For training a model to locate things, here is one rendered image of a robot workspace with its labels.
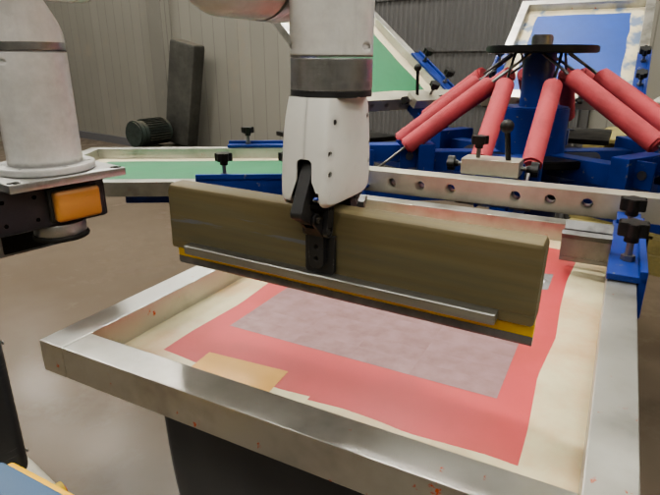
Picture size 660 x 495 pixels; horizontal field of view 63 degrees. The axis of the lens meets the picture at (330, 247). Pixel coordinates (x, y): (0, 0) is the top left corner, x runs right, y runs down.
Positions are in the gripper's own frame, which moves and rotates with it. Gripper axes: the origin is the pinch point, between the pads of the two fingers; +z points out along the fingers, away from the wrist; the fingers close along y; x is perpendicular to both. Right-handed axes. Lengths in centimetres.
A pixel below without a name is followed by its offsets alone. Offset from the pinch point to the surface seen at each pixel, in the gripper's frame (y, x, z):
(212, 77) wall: -520, -448, 7
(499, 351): -13.4, 15.8, 14.4
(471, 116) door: -448, -95, 31
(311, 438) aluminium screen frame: 14.2, 6.0, 11.2
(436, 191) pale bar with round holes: -68, -9, 9
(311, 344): -4.3, -4.7, 14.6
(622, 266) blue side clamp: -37.7, 27.5, 9.8
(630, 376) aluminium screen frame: -8.1, 28.9, 10.8
